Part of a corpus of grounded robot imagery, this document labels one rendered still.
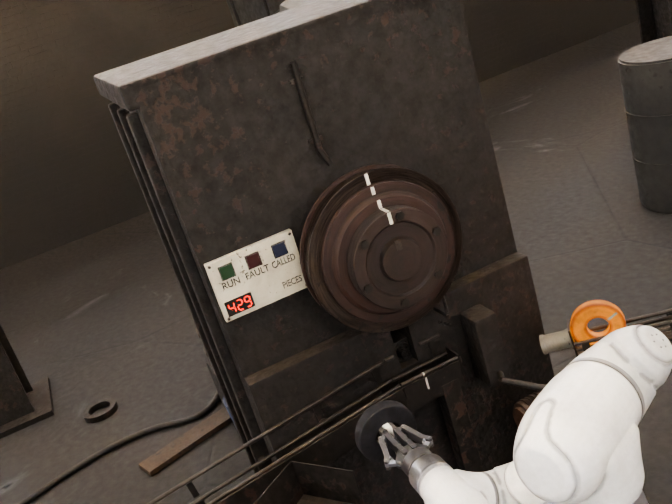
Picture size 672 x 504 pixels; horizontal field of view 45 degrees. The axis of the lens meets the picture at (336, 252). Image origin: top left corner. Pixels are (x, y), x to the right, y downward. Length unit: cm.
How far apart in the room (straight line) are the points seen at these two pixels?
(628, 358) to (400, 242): 100
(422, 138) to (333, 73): 34
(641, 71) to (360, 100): 261
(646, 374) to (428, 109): 132
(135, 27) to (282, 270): 603
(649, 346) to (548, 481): 26
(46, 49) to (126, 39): 73
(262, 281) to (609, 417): 130
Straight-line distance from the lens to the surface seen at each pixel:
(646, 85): 470
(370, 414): 196
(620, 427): 120
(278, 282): 229
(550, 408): 117
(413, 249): 217
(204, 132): 217
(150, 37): 816
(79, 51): 808
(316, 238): 215
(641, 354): 127
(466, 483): 173
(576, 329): 248
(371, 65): 231
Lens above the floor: 194
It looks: 20 degrees down
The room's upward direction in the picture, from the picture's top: 18 degrees counter-clockwise
